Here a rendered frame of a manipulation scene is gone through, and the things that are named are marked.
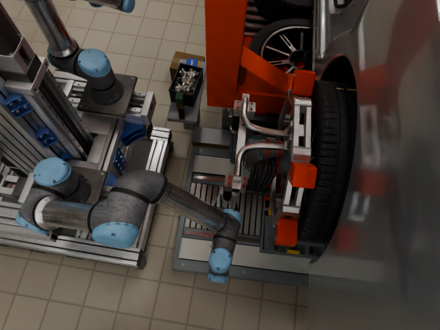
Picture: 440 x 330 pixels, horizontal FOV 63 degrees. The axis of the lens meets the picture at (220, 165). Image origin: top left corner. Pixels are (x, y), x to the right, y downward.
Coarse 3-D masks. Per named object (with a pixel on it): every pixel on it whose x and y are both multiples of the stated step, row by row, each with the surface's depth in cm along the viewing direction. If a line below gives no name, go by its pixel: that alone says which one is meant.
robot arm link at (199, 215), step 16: (128, 176) 102; (144, 176) 104; (160, 176) 108; (144, 192) 102; (160, 192) 107; (176, 192) 111; (176, 208) 113; (192, 208) 115; (208, 208) 119; (208, 224) 120; (224, 224) 122; (240, 224) 127
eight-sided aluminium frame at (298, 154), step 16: (288, 96) 149; (304, 96) 137; (304, 112) 131; (304, 128) 128; (304, 144) 125; (304, 160) 122; (288, 176) 126; (272, 192) 169; (288, 192) 127; (272, 208) 158; (288, 208) 129; (272, 224) 150
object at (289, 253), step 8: (264, 216) 211; (264, 224) 211; (264, 232) 209; (264, 240) 207; (264, 248) 205; (272, 248) 203; (280, 248) 206; (288, 248) 206; (296, 248) 206; (304, 248) 206; (312, 248) 202; (320, 248) 206; (296, 256) 207; (304, 256) 204; (312, 256) 202
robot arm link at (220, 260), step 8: (216, 240) 124; (224, 240) 122; (216, 248) 122; (224, 248) 121; (232, 248) 123; (216, 256) 118; (224, 256) 118; (232, 256) 124; (216, 264) 117; (224, 264) 117; (216, 272) 123; (224, 272) 123
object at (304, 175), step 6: (294, 162) 121; (300, 162) 122; (294, 168) 115; (300, 168) 115; (306, 168) 115; (312, 168) 115; (294, 174) 115; (300, 174) 115; (306, 174) 115; (312, 174) 115; (294, 180) 116; (300, 180) 116; (306, 180) 116; (312, 180) 115; (294, 186) 116; (300, 186) 116; (306, 186) 116; (312, 186) 116
